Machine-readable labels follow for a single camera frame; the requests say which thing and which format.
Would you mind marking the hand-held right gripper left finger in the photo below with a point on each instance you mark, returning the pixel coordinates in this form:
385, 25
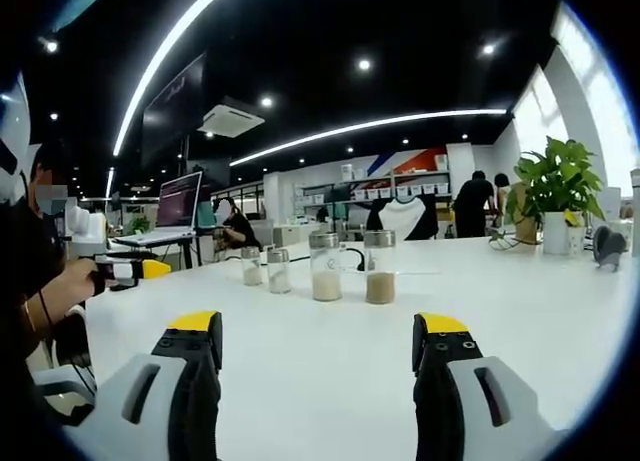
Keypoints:
150, 411

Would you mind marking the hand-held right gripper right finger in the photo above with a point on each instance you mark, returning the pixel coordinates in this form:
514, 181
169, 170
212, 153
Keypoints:
480, 411

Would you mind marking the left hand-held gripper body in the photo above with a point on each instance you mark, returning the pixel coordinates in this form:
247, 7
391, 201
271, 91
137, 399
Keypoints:
87, 231

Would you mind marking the small glass seasoning bottle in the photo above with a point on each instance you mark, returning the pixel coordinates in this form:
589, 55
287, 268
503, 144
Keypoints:
251, 273
279, 280

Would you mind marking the tall seasoning bottle brown contents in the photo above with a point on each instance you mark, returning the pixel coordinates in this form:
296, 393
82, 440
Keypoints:
380, 287

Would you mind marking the tall seasoning bottle white contents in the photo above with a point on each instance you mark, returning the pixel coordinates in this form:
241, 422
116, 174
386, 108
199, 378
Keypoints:
326, 283

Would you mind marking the person's left hand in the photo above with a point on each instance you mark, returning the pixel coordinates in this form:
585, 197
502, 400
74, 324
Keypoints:
77, 278

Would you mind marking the operator person in black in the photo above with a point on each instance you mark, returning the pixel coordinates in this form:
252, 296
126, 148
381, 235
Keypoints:
20, 251

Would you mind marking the person's head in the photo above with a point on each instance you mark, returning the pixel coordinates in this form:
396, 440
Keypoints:
47, 163

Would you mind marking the open white laptop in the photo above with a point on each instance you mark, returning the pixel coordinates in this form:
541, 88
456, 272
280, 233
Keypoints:
177, 201

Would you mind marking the white worn device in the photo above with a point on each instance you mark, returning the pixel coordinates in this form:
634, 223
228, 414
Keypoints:
12, 126

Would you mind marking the hanging dark screen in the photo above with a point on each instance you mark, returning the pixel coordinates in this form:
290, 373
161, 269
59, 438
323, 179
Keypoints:
172, 108

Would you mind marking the ceiling air conditioner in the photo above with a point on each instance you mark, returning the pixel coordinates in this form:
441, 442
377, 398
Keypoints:
231, 116

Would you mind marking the long curved ceiling light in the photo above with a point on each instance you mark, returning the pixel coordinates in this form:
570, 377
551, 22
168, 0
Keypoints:
160, 61
370, 126

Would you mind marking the white plant pot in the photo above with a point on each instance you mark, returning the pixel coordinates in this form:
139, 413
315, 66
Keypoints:
556, 233

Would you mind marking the black and white chair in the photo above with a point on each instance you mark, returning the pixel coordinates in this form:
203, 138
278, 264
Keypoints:
402, 218

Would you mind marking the grey round desk gadget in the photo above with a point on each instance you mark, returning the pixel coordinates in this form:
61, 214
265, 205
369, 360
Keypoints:
609, 246

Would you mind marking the green potted plant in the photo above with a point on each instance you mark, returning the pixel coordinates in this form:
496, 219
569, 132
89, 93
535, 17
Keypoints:
557, 181

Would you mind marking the storage shelf with white bins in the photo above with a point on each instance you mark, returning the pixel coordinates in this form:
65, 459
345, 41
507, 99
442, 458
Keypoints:
375, 186

